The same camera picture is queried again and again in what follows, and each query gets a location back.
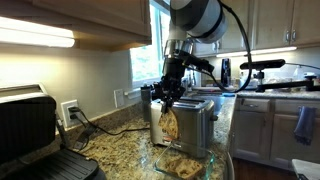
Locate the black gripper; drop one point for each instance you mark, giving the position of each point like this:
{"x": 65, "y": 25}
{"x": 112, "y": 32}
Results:
{"x": 174, "y": 71}

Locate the brown bread slice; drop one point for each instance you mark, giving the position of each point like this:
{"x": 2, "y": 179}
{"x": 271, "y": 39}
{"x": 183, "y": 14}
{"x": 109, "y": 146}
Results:
{"x": 185, "y": 168}
{"x": 170, "y": 125}

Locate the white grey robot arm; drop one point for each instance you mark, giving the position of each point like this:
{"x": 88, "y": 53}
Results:
{"x": 200, "y": 16}

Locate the stainless steel toaster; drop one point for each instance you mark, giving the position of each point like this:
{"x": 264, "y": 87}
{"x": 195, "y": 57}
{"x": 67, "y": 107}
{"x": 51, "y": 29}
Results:
{"x": 196, "y": 133}

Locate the black toaster lever knob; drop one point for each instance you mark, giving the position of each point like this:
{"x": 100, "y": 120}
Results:
{"x": 213, "y": 117}

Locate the tall grey tumbler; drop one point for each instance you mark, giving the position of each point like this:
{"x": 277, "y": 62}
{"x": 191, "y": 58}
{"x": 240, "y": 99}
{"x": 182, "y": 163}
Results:
{"x": 146, "y": 106}

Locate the black soda maker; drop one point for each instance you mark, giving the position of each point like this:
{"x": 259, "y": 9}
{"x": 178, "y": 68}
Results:
{"x": 226, "y": 71}

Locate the silver kettle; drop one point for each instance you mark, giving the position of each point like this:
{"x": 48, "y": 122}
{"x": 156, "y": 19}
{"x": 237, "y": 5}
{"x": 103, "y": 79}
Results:
{"x": 248, "y": 83}

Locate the clear glass baking dish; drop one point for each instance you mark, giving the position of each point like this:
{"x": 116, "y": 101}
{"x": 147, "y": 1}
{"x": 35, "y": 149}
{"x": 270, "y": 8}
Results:
{"x": 210, "y": 166}

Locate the beige lower cabinets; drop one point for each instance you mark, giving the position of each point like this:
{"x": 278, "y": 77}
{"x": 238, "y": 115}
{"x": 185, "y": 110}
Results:
{"x": 250, "y": 133}

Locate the beige cabinets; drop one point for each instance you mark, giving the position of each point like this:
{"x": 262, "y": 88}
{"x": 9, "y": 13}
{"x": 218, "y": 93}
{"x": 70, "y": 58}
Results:
{"x": 273, "y": 26}
{"x": 250, "y": 133}

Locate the wooden upper cabinet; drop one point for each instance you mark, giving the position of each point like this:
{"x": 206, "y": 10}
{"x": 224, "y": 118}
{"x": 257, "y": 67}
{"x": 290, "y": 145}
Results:
{"x": 100, "y": 16}

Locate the under-cabinet light strip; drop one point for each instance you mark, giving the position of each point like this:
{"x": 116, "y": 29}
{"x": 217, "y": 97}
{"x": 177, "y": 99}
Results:
{"x": 33, "y": 35}
{"x": 273, "y": 50}

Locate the beige upper cabinets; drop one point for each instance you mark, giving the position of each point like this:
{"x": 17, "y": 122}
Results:
{"x": 273, "y": 26}

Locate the blue hanging towel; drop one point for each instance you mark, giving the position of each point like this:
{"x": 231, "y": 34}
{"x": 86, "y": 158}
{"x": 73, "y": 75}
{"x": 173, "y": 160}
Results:
{"x": 305, "y": 126}

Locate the black panini grill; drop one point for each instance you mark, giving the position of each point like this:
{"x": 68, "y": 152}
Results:
{"x": 26, "y": 126}

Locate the white cart top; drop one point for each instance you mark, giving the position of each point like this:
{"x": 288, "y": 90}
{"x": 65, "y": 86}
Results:
{"x": 306, "y": 170}

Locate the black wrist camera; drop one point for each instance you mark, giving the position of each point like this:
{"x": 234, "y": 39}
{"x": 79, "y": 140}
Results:
{"x": 200, "y": 63}

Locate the white blank wall plate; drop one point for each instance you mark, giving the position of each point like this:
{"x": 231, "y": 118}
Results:
{"x": 119, "y": 98}

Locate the black stereo camera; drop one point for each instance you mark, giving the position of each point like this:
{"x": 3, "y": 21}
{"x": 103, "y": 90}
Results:
{"x": 263, "y": 64}

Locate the white wall outlet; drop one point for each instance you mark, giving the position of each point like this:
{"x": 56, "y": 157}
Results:
{"x": 65, "y": 116}

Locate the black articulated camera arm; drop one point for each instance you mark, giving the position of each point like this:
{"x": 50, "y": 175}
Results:
{"x": 286, "y": 85}

